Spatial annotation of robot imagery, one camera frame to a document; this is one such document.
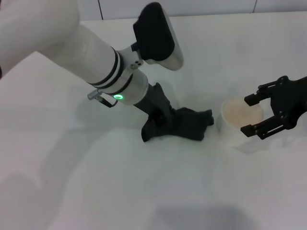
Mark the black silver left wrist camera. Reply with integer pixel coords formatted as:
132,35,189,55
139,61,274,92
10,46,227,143
132,2,185,72

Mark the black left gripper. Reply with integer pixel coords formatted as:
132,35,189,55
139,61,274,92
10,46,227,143
134,82,175,127

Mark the dark rag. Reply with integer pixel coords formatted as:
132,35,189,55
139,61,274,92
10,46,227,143
141,107,215,143

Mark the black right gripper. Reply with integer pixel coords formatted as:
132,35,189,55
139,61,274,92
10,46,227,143
240,76,307,140

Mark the left arm cable with plug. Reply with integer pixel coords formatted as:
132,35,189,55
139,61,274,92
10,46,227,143
87,89,118,108

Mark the white paper cup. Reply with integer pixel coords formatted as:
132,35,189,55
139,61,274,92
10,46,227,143
216,96,265,154

